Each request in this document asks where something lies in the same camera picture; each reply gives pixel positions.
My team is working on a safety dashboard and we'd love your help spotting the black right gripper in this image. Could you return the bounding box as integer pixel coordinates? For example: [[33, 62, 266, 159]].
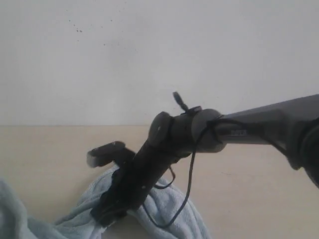
[[91, 149, 174, 226]]

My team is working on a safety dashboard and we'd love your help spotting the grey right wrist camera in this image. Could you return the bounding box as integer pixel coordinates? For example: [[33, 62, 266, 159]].
[[86, 141, 126, 168]]

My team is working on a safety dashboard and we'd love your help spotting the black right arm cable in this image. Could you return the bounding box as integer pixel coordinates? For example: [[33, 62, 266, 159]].
[[142, 119, 292, 228]]

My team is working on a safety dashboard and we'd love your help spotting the light blue fluffy towel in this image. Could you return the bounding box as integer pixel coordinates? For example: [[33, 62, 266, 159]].
[[0, 166, 211, 239]]

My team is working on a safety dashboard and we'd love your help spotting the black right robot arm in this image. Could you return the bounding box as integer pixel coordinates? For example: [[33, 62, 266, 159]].
[[87, 93, 319, 227]]

